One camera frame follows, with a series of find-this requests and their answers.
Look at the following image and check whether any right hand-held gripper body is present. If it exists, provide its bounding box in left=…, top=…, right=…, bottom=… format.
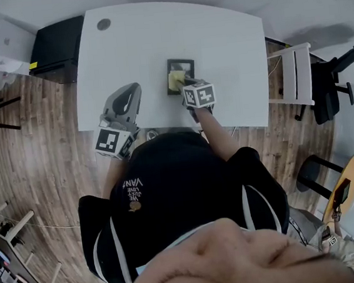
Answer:
left=180, top=76, right=220, bottom=126

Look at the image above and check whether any person's black printed shirt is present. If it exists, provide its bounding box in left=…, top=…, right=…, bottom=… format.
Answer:
left=70, top=121, right=298, bottom=283

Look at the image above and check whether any round wooden table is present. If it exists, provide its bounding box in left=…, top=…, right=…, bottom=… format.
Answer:
left=315, top=154, right=354, bottom=223

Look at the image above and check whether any black office chair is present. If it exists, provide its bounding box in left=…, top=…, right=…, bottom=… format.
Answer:
left=287, top=42, right=354, bottom=128

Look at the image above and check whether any person's right forearm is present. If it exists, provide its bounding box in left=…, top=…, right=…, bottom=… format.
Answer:
left=194, top=103, right=243, bottom=165

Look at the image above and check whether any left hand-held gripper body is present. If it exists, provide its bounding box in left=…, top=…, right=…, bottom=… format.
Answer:
left=88, top=81, right=149, bottom=164

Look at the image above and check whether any black round stool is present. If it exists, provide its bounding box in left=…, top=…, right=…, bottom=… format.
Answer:
left=293, top=151, right=348, bottom=203

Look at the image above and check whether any person's face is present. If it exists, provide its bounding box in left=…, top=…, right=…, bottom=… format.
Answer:
left=116, top=204, right=354, bottom=283

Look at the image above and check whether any grey cable grommet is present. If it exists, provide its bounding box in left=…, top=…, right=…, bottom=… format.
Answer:
left=96, top=17, right=113, bottom=32

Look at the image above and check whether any white wooden chair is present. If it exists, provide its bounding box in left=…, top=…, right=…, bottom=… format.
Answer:
left=262, top=41, right=318, bottom=111

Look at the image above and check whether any black tablet on stand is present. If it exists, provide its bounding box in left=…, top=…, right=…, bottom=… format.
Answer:
left=330, top=178, right=354, bottom=206

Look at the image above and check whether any black cabinet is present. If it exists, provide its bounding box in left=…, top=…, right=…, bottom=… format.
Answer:
left=24, top=14, right=92, bottom=88

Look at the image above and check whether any cluttered dark desk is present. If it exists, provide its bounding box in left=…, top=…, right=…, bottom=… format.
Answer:
left=0, top=217, right=66, bottom=283

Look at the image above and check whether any yellow cloth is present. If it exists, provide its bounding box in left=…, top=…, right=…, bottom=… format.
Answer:
left=167, top=69, right=188, bottom=92

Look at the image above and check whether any large white cardboard box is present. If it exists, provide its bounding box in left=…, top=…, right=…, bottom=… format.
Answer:
left=0, top=16, right=40, bottom=78

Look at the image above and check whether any person's left forearm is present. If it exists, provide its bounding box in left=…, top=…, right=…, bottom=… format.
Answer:
left=98, top=155, right=130, bottom=197

